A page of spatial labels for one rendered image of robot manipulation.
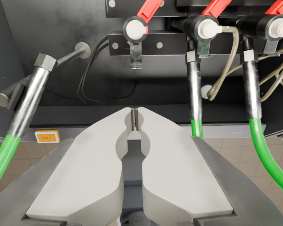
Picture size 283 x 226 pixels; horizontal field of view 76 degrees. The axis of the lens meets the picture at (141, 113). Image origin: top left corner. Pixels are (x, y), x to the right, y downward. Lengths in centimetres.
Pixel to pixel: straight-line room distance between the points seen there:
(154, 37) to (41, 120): 35
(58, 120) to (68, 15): 26
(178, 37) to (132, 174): 60
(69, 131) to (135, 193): 41
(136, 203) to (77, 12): 64
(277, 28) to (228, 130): 29
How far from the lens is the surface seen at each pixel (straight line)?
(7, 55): 55
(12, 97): 23
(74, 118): 51
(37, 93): 23
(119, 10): 34
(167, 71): 51
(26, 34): 56
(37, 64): 24
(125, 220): 77
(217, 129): 48
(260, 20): 28
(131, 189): 79
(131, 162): 86
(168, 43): 35
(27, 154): 203
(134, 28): 21
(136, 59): 23
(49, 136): 48
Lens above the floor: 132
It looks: 62 degrees down
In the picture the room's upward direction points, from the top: 178 degrees clockwise
